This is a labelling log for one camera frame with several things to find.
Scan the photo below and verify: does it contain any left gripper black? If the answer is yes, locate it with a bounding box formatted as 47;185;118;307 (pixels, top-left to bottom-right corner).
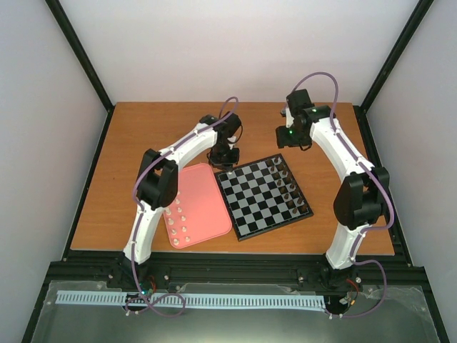
209;144;241;173

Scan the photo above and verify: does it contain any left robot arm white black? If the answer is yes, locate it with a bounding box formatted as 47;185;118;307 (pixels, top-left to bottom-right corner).
123;112;242;288

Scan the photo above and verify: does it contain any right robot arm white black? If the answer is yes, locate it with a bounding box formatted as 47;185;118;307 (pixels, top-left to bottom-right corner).
276;89;393;269

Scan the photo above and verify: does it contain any black white chessboard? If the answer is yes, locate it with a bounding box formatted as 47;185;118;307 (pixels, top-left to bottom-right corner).
215;154;313;241

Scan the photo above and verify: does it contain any pink plastic tray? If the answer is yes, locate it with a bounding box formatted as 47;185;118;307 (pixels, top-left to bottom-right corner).
164;163;232;249

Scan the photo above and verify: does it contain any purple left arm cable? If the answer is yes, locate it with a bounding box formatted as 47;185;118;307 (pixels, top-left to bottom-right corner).
124;95;240;317

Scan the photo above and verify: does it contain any right black frame post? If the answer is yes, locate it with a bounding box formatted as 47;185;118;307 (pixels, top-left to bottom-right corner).
359;0;435;112

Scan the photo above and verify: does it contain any black frame post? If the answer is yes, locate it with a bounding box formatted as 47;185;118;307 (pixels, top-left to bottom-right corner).
45;0;115;115
359;0;435;112

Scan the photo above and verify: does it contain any black aluminium base frame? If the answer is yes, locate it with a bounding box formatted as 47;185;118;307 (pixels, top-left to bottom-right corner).
22;250;449;342

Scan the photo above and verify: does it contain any light blue slotted cable duct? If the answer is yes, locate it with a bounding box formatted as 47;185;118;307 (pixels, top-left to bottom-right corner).
55;290;326;311

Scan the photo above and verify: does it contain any left black frame post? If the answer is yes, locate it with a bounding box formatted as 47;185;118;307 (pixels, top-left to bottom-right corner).
45;0;115;115

